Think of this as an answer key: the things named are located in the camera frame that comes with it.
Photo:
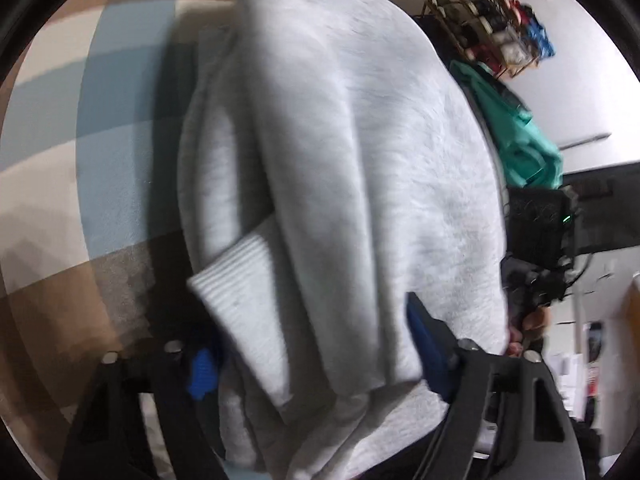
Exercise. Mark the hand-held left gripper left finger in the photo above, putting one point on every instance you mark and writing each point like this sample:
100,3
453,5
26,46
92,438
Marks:
202,372

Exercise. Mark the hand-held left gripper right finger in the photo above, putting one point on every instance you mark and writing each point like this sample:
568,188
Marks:
425,355

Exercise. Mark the light grey hoodie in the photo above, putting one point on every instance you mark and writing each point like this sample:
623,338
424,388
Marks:
350,185

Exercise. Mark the person's right hand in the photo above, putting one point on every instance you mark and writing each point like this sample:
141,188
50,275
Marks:
532,325

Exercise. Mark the black screen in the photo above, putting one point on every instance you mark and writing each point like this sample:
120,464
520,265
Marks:
605,210

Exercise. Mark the teal garment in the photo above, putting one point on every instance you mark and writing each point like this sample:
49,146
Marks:
520,140

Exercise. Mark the wooden shoe rack with shoes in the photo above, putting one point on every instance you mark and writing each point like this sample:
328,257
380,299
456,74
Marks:
495,25

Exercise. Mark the checkered blanket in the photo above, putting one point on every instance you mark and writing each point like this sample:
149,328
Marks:
100,160

